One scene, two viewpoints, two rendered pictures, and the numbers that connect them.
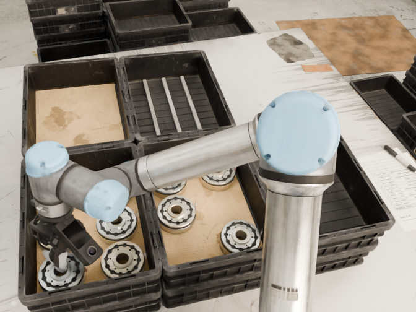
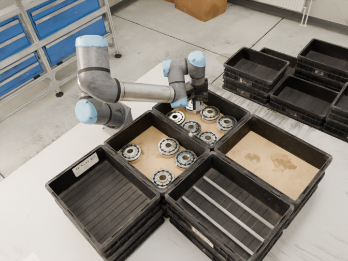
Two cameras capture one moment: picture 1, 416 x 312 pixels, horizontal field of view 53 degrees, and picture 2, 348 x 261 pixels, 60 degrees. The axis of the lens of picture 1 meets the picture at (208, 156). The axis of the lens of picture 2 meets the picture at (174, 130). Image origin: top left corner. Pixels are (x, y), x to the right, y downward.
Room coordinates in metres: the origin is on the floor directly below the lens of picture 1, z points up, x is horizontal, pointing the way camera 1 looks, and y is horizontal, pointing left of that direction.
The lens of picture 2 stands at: (1.49, -0.23, 1.96)
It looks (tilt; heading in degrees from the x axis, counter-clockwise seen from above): 47 degrees down; 160
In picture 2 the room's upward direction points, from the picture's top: 6 degrees counter-clockwise
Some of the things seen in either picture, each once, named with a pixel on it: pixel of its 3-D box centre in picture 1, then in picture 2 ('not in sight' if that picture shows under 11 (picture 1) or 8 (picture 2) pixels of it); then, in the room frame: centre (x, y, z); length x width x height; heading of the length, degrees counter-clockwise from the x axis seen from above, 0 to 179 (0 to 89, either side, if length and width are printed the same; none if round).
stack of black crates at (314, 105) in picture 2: not in sight; (299, 111); (0.34, 1.22, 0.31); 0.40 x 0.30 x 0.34; 26
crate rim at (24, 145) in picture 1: (76, 103); (271, 154); (0.91, 0.41, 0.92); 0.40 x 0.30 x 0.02; 21
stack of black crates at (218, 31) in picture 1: (213, 47); not in sight; (2.18, 0.05, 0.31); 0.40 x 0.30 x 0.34; 116
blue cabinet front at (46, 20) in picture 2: not in sight; (72, 23); (-1.40, -0.06, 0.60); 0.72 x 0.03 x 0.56; 116
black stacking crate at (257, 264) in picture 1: (204, 203); (156, 155); (0.64, -0.01, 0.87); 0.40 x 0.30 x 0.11; 21
